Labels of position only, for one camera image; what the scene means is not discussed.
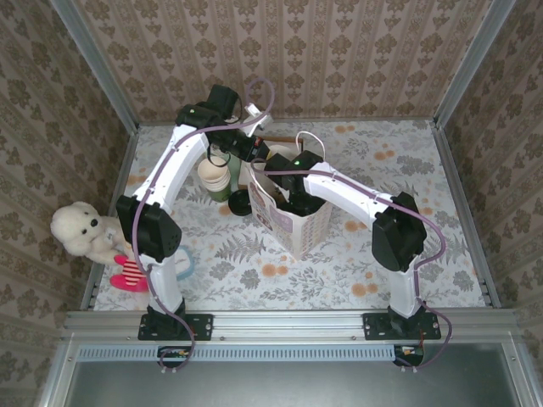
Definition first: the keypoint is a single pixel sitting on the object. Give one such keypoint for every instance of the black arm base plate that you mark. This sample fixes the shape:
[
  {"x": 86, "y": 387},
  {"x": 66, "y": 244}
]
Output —
[
  {"x": 199, "y": 326},
  {"x": 377, "y": 326}
]

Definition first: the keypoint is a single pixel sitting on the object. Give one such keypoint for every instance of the white printed paper bag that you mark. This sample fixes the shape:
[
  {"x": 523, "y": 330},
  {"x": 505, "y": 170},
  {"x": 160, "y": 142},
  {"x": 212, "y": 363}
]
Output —
[{"x": 305, "y": 237}]

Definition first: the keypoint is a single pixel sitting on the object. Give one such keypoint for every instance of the aluminium mounting rail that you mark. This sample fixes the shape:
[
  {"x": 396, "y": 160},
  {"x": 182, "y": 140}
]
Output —
[{"x": 288, "y": 326}]

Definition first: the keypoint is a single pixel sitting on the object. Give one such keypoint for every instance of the aluminium table side rail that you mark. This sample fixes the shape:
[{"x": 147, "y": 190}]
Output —
[
  {"x": 129, "y": 148},
  {"x": 453, "y": 169}
]

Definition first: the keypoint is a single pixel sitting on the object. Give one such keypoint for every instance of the pink striped plush doll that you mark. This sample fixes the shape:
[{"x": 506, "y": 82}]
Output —
[{"x": 127, "y": 275}]

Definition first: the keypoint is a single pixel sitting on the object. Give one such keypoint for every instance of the green straw holder cup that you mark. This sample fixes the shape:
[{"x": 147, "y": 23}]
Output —
[{"x": 235, "y": 174}]

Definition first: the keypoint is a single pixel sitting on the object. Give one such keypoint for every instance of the white teddy bear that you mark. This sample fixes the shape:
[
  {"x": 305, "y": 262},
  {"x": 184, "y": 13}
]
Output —
[{"x": 76, "y": 224}]

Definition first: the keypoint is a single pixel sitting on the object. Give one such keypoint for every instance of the aluminium table rear rail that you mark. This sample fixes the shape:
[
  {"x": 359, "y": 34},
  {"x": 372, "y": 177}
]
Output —
[{"x": 382, "y": 120}]

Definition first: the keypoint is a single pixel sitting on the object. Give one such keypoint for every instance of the floral tablecloth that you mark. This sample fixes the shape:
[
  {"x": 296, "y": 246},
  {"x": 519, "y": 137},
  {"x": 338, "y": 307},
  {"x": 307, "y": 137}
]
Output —
[{"x": 254, "y": 292}]

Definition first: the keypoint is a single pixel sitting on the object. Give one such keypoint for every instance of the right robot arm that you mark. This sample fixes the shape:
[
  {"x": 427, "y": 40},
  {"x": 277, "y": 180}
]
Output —
[{"x": 352, "y": 191}]

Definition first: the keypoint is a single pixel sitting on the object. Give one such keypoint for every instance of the grey metal sheet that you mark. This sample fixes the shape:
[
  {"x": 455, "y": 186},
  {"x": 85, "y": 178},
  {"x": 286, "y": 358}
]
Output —
[{"x": 288, "y": 386}]

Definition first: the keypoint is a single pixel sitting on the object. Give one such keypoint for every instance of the blue white alarm clock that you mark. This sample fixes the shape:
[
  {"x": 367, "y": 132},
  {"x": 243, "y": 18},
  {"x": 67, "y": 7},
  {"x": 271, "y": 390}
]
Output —
[{"x": 186, "y": 267}]

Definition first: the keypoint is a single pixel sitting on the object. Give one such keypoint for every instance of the aluminium frame post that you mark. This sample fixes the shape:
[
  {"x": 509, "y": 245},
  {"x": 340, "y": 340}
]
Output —
[
  {"x": 475, "y": 59},
  {"x": 95, "y": 59}
]

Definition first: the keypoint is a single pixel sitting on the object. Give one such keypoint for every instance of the brown cardboard napkin box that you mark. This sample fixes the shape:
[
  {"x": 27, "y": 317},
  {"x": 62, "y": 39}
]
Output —
[{"x": 243, "y": 188}]

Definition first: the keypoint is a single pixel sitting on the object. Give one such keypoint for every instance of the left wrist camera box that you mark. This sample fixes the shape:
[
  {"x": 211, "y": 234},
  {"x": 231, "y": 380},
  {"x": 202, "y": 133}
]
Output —
[{"x": 254, "y": 112}]

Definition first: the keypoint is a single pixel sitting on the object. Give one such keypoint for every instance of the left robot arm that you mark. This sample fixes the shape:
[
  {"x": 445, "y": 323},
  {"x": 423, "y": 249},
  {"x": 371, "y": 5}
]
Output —
[{"x": 178, "y": 169}]

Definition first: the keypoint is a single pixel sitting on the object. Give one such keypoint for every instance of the black plastic cup lid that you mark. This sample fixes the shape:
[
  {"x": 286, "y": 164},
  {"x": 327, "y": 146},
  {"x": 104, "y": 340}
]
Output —
[{"x": 238, "y": 204}]

